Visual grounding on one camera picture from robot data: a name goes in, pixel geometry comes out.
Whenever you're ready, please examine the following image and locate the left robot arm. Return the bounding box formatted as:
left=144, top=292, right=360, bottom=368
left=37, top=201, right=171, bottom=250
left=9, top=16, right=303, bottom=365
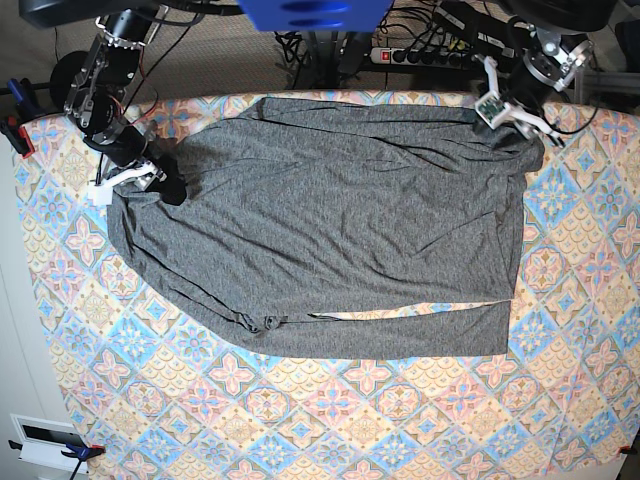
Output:
left=474, top=17, right=594, bottom=146

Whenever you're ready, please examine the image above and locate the black round stool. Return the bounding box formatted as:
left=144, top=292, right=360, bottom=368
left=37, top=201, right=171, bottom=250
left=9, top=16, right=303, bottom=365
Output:
left=49, top=51, right=87, bottom=110

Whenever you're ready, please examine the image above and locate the patterned tablecloth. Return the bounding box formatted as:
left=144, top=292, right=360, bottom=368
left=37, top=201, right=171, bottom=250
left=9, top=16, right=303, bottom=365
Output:
left=13, top=105, right=639, bottom=479

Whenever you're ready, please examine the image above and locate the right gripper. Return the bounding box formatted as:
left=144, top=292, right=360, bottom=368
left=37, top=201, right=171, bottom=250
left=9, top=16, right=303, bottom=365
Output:
left=87, top=141, right=187, bottom=206

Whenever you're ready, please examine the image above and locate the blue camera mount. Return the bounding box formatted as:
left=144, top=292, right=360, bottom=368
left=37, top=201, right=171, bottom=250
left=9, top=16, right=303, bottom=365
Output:
left=238, top=0, right=393, bottom=33

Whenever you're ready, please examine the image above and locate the clamp bottom right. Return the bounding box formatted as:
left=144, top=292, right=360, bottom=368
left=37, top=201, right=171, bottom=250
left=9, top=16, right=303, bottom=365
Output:
left=618, top=445, right=639, bottom=456

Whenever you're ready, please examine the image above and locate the white wall outlet box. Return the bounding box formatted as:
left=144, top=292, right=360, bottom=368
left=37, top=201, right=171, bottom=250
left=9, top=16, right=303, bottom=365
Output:
left=10, top=413, right=83, bottom=479

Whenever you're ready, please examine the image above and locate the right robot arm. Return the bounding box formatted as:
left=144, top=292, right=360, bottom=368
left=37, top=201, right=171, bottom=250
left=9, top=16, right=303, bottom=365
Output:
left=63, top=7, right=187, bottom=206

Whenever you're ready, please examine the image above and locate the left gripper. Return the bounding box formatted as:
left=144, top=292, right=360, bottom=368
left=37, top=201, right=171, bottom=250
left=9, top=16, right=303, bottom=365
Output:
left=473, top=55, right=563, bottom=146

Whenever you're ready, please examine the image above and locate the grey t-shirt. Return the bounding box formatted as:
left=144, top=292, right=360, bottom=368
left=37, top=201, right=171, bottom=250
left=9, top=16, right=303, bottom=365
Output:
left=107, top=98, right=544, bottom=360

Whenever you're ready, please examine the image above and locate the blue clamp bottom left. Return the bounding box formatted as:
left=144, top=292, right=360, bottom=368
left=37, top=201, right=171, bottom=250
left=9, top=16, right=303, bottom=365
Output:
left=8, top=440, right=106, bottom=465

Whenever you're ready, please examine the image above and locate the red black clamp left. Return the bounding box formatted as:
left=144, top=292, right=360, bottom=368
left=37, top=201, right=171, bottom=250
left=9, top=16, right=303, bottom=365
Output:
left=1, top=78, right=39, bottom=159

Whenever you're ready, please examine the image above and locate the white power strip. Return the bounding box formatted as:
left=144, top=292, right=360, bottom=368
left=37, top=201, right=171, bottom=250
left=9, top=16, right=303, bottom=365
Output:
left=369, top=47, right=471, bottom=69

